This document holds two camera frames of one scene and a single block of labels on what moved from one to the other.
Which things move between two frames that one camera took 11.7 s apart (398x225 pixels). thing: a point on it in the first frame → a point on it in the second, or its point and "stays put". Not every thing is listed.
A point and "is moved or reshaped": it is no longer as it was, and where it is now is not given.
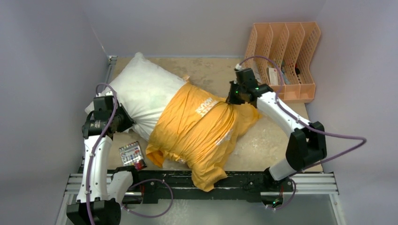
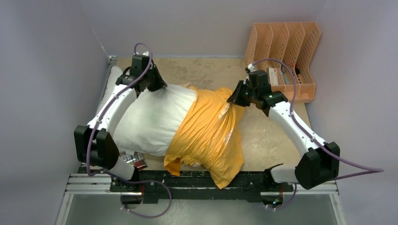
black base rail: (151, 185) stays put
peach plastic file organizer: (280, 54) stays put
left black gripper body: (123, 122) → (153, 82)
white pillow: (143, 87) is moved or reshaped
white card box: (272, 73) stays put
